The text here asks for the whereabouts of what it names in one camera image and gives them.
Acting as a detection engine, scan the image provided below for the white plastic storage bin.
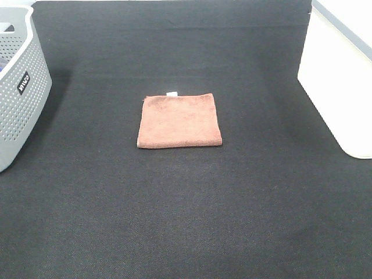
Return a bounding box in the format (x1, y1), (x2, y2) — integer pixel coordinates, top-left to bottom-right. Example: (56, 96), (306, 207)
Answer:
(297, 1), (371, 159)

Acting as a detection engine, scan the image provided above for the black fabric table mat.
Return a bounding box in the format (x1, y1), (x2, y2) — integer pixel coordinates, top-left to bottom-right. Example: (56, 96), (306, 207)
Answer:
(1, 1), (371, 278)

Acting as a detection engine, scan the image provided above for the brown towel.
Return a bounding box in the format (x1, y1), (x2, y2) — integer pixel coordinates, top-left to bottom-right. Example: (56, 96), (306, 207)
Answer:
(137, 93), (223, 149)

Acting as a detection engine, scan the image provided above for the grey perforated laundry basket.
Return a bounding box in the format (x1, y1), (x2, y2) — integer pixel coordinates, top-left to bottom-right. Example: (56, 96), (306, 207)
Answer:
(1, 5), (52, 170)

